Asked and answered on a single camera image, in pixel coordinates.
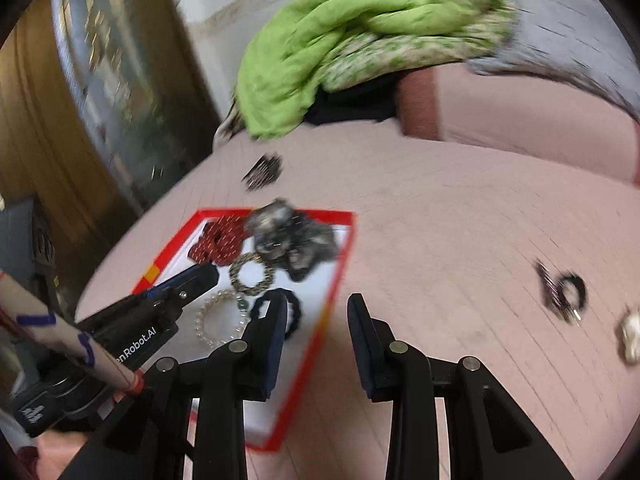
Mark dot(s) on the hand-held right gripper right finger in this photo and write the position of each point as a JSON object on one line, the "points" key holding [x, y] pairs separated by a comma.
{"points": [[362, 345]]}

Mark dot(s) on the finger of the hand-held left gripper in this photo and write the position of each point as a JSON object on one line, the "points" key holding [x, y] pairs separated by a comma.
{"points": [[192, 280]]}

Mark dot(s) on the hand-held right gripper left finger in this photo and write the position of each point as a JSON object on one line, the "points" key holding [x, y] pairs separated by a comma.
{"points": [[272, 345]]}

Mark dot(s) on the red dotted scrunchie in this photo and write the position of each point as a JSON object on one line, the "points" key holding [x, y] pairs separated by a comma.
{"points": [[222, 240]]}

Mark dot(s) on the red-bordered white tray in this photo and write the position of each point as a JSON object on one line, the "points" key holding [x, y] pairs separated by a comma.
{"points": [[320, 280]]}

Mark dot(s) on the grey sheer scrunchie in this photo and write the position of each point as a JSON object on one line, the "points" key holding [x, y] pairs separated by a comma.
{"points": [[295, 237]]}

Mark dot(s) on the person's left hand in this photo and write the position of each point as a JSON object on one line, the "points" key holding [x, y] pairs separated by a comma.
{"points": [[65, 452]]}

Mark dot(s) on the beige stick with blue marks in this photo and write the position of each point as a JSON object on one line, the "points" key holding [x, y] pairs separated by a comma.
{"points": [[30, 310]]}

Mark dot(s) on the dark patterned hair clip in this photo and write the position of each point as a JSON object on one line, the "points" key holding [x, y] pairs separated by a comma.
{"points": [[262, 171]]}

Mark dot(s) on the dark grey cabinet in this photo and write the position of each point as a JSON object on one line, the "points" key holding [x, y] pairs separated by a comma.
{"points": [[25, 255]]}

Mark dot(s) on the black cloth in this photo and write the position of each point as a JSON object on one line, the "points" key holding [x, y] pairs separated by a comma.
{"points": [[355, 105]]}

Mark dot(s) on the green quilted blanket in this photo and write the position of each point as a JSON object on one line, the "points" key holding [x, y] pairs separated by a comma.
{"points": [[310, 50]]}

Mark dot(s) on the white printed scrunchie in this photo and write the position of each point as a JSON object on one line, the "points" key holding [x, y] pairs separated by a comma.
{"points": [[631, 335]]}

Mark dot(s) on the pink bolster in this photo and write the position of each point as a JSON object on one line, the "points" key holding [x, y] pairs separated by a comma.
{"points": [[525, 120]]}

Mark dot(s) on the green floral blanket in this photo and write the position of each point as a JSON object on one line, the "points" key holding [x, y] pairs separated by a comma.
{"points": [[440, 45]]}

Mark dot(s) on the grey quilted pillow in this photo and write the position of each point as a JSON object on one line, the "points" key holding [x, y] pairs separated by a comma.
{"points": [[575, 35]]}

